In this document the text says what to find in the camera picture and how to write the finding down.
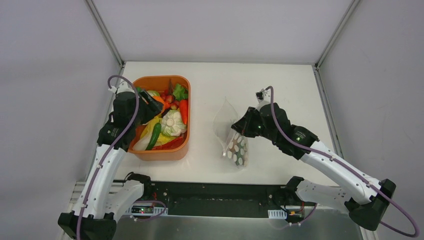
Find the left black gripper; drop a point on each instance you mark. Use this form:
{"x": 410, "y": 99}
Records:
{"x": 149, "y": 103}

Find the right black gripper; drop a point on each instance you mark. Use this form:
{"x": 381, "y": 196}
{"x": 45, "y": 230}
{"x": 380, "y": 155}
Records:
{"x": 245, "y": 122}

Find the long green cucumber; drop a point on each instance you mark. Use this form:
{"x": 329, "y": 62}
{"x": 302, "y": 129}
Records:
{"x": 238, "y": 147}

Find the clear dotted zip bag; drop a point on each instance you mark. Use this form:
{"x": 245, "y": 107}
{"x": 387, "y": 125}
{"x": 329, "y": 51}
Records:
{"x": 221, "y": 126}

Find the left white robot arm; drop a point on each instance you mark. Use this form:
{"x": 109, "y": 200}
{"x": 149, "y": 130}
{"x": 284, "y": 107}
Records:
{"x": 96, "y": 214}

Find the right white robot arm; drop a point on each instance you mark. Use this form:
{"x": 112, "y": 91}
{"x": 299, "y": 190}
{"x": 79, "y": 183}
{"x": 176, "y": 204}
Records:
{"x": 352, "y": 196}

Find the red radish bunch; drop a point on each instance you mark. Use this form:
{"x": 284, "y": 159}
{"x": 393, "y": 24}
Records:
{"x": 169, "y": 100}

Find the yellow pepper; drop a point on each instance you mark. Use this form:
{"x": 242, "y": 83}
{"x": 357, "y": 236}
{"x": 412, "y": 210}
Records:
{"x": 146, "y": 134}

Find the green chili pepper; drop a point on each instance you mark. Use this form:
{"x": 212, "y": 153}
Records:
{"x": 154, "y": 136}

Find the orange plastic tub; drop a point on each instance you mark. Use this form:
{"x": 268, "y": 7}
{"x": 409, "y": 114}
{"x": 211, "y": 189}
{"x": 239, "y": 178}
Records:
{"x": 178, "y": 148}

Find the green lettuce leaf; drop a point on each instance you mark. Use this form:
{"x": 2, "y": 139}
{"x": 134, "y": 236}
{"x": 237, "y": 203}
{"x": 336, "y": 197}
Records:
{"x": 180, "y": 92}

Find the orange carrot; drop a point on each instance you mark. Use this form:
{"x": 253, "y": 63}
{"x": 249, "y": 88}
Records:
{"x": 184, "y": 110}

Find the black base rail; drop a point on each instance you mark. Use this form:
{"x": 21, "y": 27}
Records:
{"x": 215, "y": 200}

